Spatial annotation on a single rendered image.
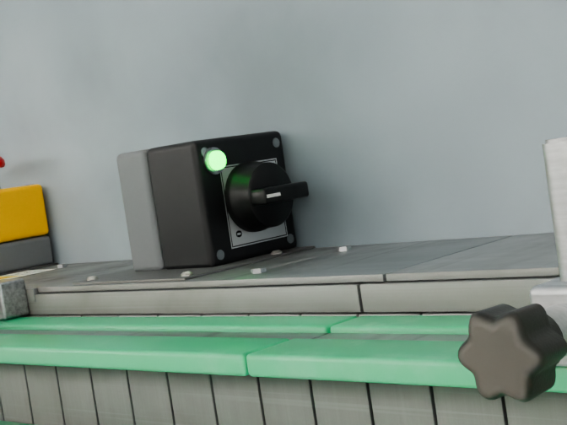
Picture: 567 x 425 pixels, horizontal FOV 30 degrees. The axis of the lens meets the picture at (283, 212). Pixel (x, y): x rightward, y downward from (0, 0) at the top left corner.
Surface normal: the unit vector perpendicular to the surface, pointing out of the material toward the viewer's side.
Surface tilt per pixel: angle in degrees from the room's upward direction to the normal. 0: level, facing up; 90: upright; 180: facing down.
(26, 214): 90
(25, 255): 90
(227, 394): 0
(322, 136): 0
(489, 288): 0
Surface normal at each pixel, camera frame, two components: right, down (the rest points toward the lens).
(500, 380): -0.68, 0.14
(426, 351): -0.15, -0.99
